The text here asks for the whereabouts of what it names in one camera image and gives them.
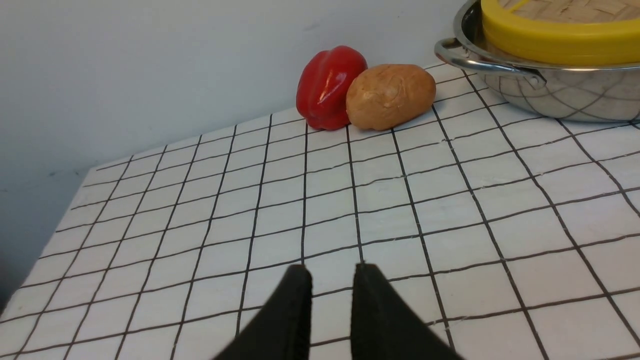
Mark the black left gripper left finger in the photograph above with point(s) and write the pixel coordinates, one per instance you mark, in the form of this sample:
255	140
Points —
281	330

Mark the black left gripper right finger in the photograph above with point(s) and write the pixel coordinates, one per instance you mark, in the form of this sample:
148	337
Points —
382	325

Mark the woven bamboo steamer lid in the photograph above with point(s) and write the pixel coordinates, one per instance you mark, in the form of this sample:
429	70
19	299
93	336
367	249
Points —
565	32

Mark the stainless steel pot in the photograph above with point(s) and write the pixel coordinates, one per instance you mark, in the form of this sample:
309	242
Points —
582	94

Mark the brown potato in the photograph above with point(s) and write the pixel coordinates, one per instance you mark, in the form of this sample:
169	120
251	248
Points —
388	95

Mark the red bell pepper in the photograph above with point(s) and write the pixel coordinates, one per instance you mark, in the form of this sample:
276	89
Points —
323	85

